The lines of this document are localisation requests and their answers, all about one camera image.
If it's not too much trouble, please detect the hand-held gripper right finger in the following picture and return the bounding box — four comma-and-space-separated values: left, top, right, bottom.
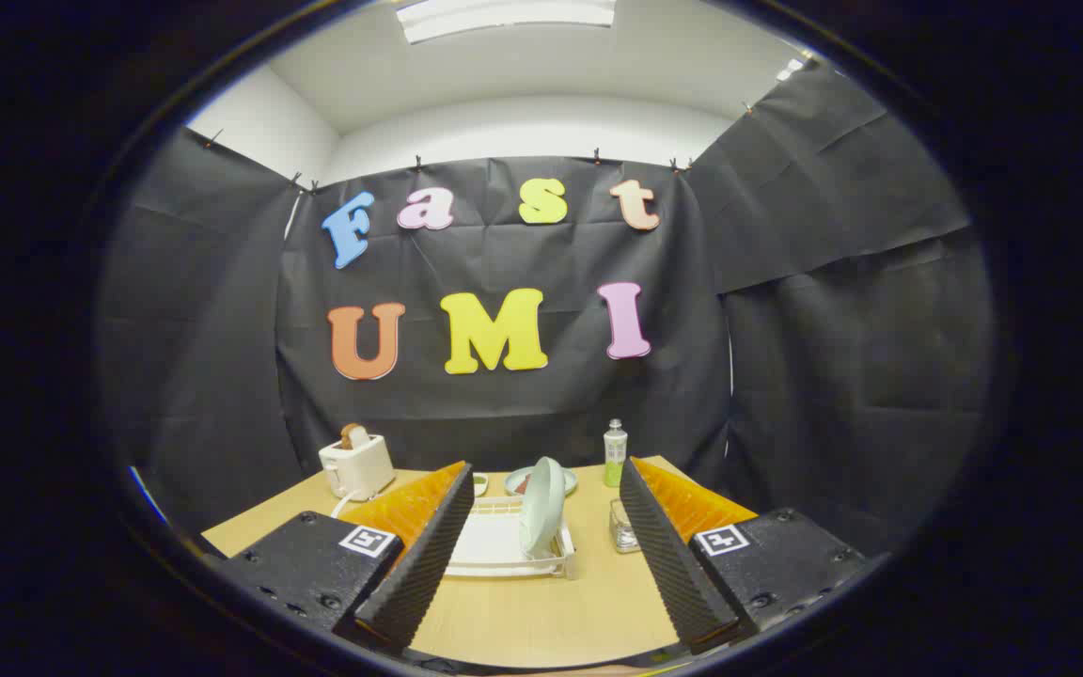
619, 457, 868, 655

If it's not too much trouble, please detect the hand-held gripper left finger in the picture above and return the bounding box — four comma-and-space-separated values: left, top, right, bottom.
222, 461, 477, 654

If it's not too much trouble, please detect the clear cutlery basket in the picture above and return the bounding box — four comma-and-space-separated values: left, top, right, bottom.
609, 496, 642, 554

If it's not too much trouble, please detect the pale green plate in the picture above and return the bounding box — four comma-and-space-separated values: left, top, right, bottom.
518, 457, 568, 558

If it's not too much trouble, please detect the teal plate with food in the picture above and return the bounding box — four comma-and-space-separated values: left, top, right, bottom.
504, 465, 580, 497

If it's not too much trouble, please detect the white drain tray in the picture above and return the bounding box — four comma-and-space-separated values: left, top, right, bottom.
447, 512, 561, 571

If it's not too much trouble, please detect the white toaster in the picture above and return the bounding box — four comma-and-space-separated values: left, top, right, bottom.
319, 434, 397, 501

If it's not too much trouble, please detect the green drink bottle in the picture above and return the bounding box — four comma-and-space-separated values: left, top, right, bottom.
604, 419, 629, 488

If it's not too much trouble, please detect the black backdrop cloth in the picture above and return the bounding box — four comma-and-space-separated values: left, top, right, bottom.
95, 61, 994, 556

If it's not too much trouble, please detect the white printed board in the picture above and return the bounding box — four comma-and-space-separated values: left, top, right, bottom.
128, 465, 168, 525

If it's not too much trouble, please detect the ceiling light panel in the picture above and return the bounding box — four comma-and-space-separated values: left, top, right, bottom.
396, 0, 618, 45

